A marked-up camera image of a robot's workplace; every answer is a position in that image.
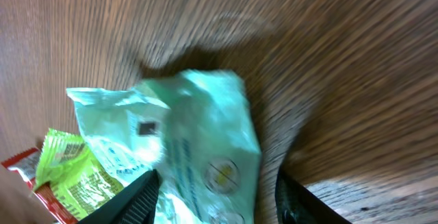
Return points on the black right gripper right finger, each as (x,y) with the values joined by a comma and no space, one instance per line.
(296,205)

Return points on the green snack bag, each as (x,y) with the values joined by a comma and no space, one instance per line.
(74,174)

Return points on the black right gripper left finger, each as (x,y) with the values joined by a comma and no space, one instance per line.
(135,204)

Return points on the light teal tissue packet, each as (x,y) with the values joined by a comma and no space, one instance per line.
(194,129)

